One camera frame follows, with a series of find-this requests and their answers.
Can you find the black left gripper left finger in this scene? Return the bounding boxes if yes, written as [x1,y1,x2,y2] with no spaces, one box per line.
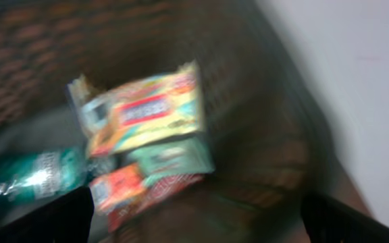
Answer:
[0,186,94,243]

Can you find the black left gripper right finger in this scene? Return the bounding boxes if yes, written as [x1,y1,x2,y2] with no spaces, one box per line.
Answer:
[301,193,389,243]

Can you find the small orange tissue packet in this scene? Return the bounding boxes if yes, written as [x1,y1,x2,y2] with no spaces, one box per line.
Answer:
[90,164,147,214]

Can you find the teal mouthwash bottle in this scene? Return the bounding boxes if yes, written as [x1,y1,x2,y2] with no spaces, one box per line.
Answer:
[0,147,86,204]

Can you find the red chocolate bar wrapper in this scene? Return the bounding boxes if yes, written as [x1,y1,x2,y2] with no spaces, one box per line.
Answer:
[108,174,204,233]

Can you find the yellow snack chip bag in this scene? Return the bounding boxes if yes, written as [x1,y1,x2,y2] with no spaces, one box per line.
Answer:
[67,61,205,157]

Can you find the mint green wipes packet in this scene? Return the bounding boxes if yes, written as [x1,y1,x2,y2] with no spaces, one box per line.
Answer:
[128,138,215,186]

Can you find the grey plastic mesh basket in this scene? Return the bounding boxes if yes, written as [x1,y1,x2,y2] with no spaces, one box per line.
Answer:
[0,0,369,242]

